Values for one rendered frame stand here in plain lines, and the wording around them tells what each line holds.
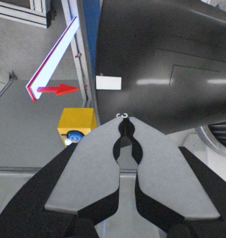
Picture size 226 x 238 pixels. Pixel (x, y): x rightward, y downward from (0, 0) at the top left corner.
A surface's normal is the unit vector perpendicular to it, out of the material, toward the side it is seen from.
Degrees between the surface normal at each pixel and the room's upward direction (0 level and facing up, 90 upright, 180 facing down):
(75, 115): 90
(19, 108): 90
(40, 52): 0
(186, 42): 16
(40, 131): 90
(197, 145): 90
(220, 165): 50
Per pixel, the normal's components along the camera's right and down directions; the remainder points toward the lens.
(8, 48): -0.04, 0.73
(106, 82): -0.07, 0.47
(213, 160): -0.04, -0.06
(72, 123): -0.03, -0.69
